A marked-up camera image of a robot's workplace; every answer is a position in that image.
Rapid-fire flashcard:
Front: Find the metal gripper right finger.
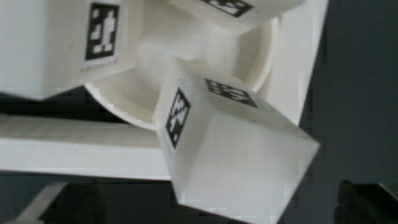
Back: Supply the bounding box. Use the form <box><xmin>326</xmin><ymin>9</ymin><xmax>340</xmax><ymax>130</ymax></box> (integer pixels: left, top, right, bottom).
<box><xmin>333</xmin><ymin>180</ymin><xmax>398</xmax><ymax>224</ymax></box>

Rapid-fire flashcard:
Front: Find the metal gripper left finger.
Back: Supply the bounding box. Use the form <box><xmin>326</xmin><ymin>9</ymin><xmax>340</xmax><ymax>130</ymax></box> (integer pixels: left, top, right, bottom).
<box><xmin>13</xmin><ymin>182</ymin><xmax>106</xmax><ymax>224</ymax></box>

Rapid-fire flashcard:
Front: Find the white stool leg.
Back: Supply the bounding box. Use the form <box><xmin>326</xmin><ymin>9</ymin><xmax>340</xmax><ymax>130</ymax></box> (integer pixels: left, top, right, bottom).
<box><xmin>154</xmin><ymin>62</ymin><xmax>319</xmax><ymax>224</ymax></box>
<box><xmin>168</xmin><ymin>0</ymin><xmax>307</xmax><ymax>34</ymax></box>
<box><xmin>0</xmin><ymin>0</ymin><xmax>143</xmax><ymax>100</ymax></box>

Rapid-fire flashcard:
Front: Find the white round stool seat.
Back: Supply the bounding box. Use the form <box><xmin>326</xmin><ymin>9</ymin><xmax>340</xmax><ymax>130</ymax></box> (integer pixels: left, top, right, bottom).
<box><xmin>84</xmin><ymin>0</ymin><xmax>280</xmax><ymax>130</ymax></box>

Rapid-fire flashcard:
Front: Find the white U-shaped fence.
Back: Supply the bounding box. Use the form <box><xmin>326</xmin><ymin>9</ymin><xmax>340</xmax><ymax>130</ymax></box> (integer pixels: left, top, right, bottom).
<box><xmin>0</xmin><ymin>0</ymin><xmax>328</xmax><ymax>180</ymax></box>

